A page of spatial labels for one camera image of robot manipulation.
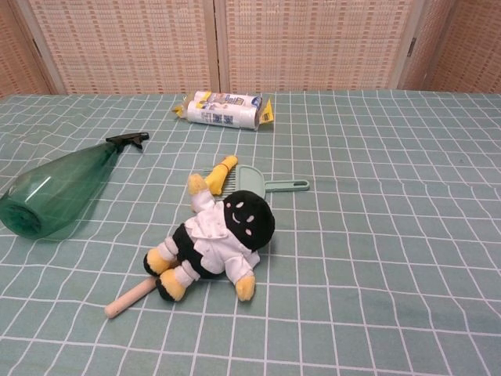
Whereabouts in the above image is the green transparent spray bottle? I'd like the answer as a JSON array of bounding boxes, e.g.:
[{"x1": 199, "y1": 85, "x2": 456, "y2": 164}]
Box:
[{"x1": 0, "y1": 132, "x2": 150, "y2": 240}]

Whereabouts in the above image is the light green comb scoop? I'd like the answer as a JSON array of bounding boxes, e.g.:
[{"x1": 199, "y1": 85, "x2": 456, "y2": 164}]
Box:
[{"x1": 201, "y1": 164, "x2": 311, "y2": 197}]

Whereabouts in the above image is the black plush doll white coat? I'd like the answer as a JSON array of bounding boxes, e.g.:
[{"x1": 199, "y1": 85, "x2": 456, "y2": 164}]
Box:
[{"x1": 142, "y1": 174, "x2": 276, "y2": 303}]

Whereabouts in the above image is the pack of white bag rolls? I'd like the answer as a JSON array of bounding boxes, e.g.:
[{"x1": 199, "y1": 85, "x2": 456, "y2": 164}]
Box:
[{"x1": 172, "y1": 90, "x2": 275, "y2": 131}]

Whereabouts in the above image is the green checked tablecloth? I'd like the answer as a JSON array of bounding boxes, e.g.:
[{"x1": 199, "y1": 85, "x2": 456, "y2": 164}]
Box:
[{"x1": 0, "y1": 89, "x2": 501, "y2": 376}]

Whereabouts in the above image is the bamboo folding screen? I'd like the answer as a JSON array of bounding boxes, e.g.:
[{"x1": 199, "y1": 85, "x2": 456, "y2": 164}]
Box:
[{"x1": 0, "y1": 0, "x2": 501, "y2": 97}]

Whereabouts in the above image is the wooden stick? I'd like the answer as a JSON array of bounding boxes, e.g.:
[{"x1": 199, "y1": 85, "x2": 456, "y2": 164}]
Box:
[{"x1": 104, "y1": 278, "x2": 158, "y2": 319}]

